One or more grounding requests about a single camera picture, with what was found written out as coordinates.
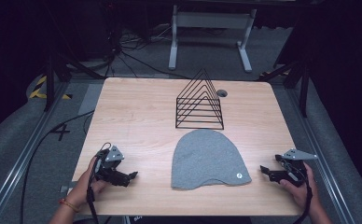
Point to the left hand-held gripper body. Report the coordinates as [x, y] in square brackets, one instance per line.
[111, 155]

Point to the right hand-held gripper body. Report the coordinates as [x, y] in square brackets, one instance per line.
[295, 168]

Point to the grey knit beanie hat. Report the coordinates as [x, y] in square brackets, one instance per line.
[205, 158]

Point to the person's right hand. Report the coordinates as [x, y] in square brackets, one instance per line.
[308, 193]

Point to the person's left hand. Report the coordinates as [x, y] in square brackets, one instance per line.
[87, 186]

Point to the black metal stand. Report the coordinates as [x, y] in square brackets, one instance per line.
[49, 81]
[303, 90]

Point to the yellow black hazard tape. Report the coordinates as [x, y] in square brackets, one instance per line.
[36, 92]

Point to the aluminium floor rail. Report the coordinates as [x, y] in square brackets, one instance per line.
[20, 161]
[322, 161]

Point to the grey metal desk frame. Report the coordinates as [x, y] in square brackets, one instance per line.
[211, 20]

